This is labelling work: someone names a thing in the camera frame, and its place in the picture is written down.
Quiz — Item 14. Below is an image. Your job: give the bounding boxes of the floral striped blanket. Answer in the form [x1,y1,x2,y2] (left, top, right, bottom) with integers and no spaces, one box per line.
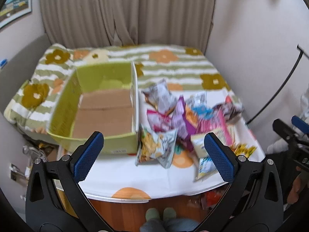
[1,43,241,134]

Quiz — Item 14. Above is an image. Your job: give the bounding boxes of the blue white snack bag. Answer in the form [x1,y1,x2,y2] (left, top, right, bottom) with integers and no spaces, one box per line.
[186,92,214,119]

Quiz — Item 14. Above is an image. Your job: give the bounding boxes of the cream cake snack bag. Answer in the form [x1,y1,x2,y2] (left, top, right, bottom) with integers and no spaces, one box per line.
[190,128,226,159]

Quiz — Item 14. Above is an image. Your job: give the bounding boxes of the framed landscape picture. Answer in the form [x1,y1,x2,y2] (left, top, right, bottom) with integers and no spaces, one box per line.
[1,0,32,28]

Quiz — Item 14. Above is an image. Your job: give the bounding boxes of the white fruit print tablecloth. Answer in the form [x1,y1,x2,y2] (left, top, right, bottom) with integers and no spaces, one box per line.
[55,90,266,202]

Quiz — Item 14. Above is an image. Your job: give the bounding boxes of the white grey snack bag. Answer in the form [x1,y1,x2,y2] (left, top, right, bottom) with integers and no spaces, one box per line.
[141,79,177,115]

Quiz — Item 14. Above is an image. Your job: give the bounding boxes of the white yellow chip bag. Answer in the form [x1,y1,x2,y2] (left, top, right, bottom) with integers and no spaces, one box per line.
[135,125,178,169]

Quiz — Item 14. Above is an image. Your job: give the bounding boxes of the purple pork flavor chip bag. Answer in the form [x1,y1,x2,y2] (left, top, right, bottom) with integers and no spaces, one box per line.
[171,95,196,152]

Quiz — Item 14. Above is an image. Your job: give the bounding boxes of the pink striped snack bag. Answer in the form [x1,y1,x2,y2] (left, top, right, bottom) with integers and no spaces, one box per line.
[196,109,233,146]

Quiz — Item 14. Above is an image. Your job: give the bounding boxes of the person feet in socks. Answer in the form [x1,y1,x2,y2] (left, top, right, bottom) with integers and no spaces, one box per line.
[145,207,177,222]

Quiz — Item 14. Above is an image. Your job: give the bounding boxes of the yellow snack packet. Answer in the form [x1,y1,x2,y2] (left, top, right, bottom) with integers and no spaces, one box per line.
[231,143,257,158]

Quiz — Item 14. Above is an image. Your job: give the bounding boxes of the beige curtain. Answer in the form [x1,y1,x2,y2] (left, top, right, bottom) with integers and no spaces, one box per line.
[39,0,215,51]

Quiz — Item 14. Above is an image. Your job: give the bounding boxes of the person right hand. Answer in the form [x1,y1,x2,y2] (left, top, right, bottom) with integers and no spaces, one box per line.
[287,166,308,204]

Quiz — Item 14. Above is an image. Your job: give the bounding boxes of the black cable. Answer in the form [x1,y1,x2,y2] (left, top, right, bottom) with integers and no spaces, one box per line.
[245,44,309,125]

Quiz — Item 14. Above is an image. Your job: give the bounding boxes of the green cardboard box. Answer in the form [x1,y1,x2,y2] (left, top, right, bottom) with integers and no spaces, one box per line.
[47,61,139,154]

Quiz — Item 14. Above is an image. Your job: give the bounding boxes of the small blue white packet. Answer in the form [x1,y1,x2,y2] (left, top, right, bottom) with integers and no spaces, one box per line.
[195,157,216,181]

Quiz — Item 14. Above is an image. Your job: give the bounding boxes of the pink white marshmallow bag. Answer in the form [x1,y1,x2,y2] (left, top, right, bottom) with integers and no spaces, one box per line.
[147,109,172,132]

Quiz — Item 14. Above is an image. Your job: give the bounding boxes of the dark brown anime snack bag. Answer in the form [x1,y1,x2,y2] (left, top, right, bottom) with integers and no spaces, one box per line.
[213,102,244,122]

